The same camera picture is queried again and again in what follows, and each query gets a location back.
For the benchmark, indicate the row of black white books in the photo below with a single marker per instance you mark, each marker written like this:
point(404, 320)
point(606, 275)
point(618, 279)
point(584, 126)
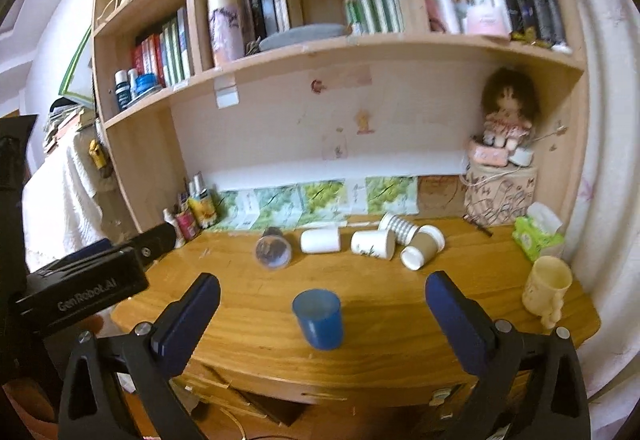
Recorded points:
point(525, 7)

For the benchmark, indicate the plain white paper cup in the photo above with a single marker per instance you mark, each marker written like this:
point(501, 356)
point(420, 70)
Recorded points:
point(321, 240)

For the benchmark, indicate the white cup with leaf print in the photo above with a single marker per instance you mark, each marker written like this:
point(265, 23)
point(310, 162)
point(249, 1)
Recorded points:
point(373, 244)

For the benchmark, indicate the green tissue pack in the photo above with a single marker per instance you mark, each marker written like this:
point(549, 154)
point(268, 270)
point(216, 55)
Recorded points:
point(536, 236)

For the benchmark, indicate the brown drawing card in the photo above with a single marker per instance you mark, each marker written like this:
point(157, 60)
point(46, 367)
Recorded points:
point(440, 195)

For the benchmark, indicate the white paper label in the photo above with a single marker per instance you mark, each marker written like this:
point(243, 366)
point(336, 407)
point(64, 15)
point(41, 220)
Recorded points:
point(227, 94)

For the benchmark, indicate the patterned beige box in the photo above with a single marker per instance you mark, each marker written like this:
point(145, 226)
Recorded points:
point(500, 197)

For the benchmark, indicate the blue plastic cup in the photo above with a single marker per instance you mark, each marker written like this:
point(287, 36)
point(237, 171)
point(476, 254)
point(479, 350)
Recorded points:
point(318, 320)

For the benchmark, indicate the pale floral canister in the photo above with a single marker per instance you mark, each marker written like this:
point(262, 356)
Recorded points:
point(225, 27)

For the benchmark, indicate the yellow hanging toy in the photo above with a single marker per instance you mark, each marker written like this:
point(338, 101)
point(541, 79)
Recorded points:
point(98, 154)

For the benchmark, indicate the black pen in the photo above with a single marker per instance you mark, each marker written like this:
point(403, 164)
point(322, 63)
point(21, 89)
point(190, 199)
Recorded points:
point(479, 226)

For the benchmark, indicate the blue lidded jar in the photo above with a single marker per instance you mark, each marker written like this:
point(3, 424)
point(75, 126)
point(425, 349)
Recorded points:
point(147, 83)

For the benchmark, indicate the white lace cloth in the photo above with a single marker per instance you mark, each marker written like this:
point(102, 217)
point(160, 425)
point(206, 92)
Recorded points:
point(65, 200)

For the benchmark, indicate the stack of old books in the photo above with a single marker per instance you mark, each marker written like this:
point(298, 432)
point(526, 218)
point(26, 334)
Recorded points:
point(67, 122)

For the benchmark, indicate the pink white cosmetic box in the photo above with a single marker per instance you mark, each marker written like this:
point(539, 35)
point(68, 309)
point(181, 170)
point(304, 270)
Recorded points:
point(484, 22)

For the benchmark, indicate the row of dark books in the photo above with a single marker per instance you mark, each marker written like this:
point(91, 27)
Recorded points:
point(265, 9)

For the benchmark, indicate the cream carved mug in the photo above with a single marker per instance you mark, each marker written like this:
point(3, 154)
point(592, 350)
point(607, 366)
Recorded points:
point(546, 291)

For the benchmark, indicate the wooden bookshelf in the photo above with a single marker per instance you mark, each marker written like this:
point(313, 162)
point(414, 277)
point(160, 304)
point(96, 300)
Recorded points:
point(280, 129)

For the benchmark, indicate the small white figurine bottle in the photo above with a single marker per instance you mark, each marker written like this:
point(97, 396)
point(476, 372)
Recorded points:
point(171, 220)

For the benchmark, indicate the white print card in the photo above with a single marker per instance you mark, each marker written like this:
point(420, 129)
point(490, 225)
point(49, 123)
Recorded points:
point(241, 210)
point(356, 197)

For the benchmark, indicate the red pink container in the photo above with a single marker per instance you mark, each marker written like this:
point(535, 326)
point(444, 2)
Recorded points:
point(186, 223)

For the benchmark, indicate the striped white paper cup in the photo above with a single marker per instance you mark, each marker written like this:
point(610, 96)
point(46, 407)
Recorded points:
point(399, 226)

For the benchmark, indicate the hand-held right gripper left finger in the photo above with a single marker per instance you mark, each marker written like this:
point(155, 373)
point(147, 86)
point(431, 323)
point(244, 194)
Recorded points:
point(186, 320)

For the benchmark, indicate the green framed board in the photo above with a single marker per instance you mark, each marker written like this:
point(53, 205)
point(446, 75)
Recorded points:
point(77, 69)

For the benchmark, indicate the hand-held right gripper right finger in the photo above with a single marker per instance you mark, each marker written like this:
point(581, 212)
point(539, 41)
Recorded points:
point(457, 315)

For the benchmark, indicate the brown-haired rag doll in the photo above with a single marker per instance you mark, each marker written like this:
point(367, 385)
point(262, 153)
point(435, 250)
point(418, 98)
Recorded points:
point(506, 112)

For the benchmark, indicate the row of red green books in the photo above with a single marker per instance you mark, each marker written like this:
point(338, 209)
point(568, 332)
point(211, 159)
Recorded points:
point(165, 49)

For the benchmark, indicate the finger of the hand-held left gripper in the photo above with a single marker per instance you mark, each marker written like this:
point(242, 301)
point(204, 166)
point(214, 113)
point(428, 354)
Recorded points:
point(157, 242)
point(92, 250)

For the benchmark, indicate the clear spray bottle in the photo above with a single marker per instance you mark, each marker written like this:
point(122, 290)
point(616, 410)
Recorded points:
point(198, 184)

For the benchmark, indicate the brown cup with white lid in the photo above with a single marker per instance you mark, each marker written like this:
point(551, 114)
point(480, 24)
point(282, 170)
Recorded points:
point(423, 248)

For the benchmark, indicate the green leaf print card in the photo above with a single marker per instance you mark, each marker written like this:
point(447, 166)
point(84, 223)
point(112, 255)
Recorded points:
point(392, 192)
point(278, 206)
point(324, 198)

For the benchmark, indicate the pink soap box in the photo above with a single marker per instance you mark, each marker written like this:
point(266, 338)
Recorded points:
point(492, 153)

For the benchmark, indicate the grey oval dish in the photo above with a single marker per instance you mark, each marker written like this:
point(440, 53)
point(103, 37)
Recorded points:
point(302, 34)

